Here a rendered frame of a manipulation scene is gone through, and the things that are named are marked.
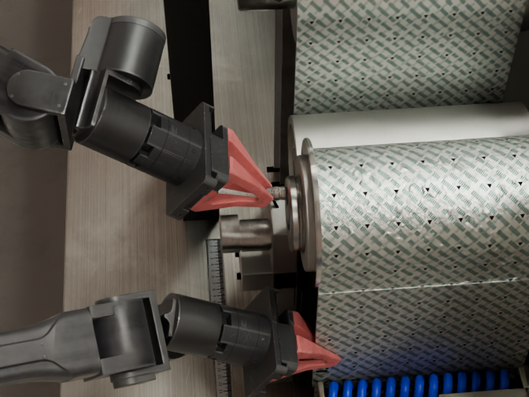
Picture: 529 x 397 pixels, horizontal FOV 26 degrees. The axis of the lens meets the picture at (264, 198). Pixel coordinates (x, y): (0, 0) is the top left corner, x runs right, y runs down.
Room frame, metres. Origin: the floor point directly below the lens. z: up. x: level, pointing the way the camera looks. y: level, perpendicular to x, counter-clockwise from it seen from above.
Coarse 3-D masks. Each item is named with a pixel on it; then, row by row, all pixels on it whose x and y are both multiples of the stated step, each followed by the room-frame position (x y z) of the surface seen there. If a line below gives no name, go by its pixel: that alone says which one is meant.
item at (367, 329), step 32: (416, 288) 0.64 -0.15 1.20; (448, 288) 0.64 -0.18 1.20; (480, 288) 0.64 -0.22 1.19; (512, 288) 0.65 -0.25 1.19; (320, 320) 0.63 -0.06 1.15; (352, 320) 0.63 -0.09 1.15; (384, 320) 0.64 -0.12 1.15; (416, 320) 0.64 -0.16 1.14; (448, 320) 0.64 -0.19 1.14; (480, 320) 0.64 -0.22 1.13; (512, 320) 0.65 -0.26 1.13; (352, 352) 0.63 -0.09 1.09; (384, 352) 0.64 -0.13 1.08; (416, 352) 0.64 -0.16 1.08; (448, 352) 0.64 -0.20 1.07; (480, 352) 0.65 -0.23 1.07; (512, 352) 0.65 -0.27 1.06
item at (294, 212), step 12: (288, 180) 0.71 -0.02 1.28; (300, 180) 0.70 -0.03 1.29; (288, 192) 0.69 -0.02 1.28; (300, 192) 0.69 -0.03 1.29; (288, 204) 0.69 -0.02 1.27; (300, 204) 0.68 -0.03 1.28; (288, 216) 0.69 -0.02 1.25; (300, 216) 0.67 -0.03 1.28; (288, 228) 0.68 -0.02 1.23; (300, 228) 0.66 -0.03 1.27; (288, 240) 0.68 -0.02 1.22; (300, 240) 0.66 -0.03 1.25
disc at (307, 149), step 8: (304, 144) 0.74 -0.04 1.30; (304, 152) 0.74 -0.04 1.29; (312, 152) 0.71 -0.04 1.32; (312, 160) 0.70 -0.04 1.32; (312, 168) 0.69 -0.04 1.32; (312, 176) 0.68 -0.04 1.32; (312, 184) 0.68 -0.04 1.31; (312, 192) 0.67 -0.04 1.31; (320, 216) 0.65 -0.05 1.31; (320, 224) 0.64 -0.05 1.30; (320, 232) 0.64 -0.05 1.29; (320, 240) 0.63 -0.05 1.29; (320, 248) 0.63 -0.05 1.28; (320, 256) 0.62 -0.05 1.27; (320, 264) 0.62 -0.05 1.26; (312, 272) 0.65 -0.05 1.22; (320, 272) 0.62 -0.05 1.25; (312, 280) 0.64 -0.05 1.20; (320, 280) 0.62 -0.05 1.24
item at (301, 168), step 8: (296, 160) 0.74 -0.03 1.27; (304, 160) 0.72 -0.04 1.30; (296, 168) 0.74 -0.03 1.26; (304, 168) 0.70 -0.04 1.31; (304, 176) 0.69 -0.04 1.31; (304, 184) 0.68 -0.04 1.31; (304, 192) 0.68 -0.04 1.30; (304, 200) 0.67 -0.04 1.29; (312, 200) 0.67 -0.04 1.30; (312, 208) 0.66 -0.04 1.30; (312, 216) 0.66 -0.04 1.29; (312, 224) 0.65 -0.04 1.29; (312, 232) 0.64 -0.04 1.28; (312, 240) 0.64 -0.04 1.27; (312, 248) 0.64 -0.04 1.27; (304, 256) 0.66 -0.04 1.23; (312, 256) 0.64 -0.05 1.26; (304, 264) 0.65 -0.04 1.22; (312, 264) 0.64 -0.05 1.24
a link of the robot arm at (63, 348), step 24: (72, 312) 0.59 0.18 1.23; (96, 312) 0.59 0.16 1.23; (120, 312) 0.60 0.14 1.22; (144, 312) 0.61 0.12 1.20; (0, 336) 0.55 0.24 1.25; (24, 336) 0.55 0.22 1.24; (48, 336) 0.56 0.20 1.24; (72, 336) 0.56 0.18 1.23; (96, 336) 0.58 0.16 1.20; (120, 336) 0.58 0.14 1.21; (144, 336) 0.58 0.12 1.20; (0, 360) 0.53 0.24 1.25; (24, 360) 0.53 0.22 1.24; (48, 360) 0.54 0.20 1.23; (72, 360) 0.54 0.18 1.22; (96, 360) 0.55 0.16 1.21; (120, 360) 0.56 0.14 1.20; (144, 360) 0.56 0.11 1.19; (0, 384) 0.52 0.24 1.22
